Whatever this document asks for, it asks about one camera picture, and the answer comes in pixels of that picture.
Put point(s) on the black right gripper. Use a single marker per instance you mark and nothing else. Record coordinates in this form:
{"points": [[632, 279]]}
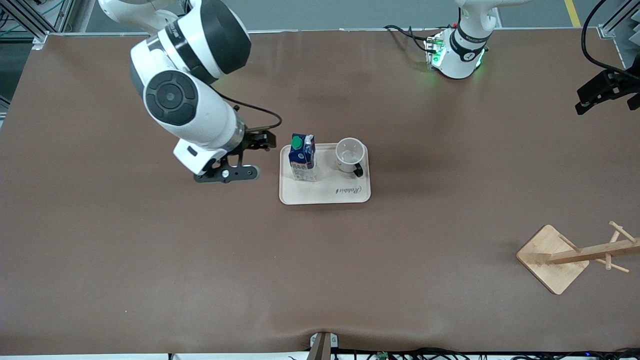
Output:
{"points": [[253, 139]]}

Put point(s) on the aluminium frame profile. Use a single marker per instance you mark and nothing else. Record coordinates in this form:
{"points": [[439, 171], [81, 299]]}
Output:
{"points": [[30, 22], [607, 27]]}

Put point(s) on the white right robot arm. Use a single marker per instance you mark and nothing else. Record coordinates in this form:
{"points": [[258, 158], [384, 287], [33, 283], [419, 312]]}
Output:
{"points": [[190, 100]]}

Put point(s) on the white smiley mug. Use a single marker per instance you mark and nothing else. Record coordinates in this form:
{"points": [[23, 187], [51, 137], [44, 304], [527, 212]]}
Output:
{"points": [[348, 152]]}

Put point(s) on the cream plastic tray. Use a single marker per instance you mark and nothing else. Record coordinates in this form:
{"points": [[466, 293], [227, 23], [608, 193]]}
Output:
{"points": [[325, 190]]}

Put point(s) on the wooden mug stand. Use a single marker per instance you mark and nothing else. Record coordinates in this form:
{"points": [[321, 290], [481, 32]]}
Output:
{"points": [[550, 257]]}

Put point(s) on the metal table edge bracket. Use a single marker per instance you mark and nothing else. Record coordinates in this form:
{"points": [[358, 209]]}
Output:
{"points": [[323, 344]]}

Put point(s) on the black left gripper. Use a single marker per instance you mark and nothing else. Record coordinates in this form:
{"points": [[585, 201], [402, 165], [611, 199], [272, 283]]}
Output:
{"points": [[604, 85]]}

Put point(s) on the blue white milk carton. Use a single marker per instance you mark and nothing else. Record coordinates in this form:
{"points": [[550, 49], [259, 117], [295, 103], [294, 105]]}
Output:
{"points": [[302, 160]]}

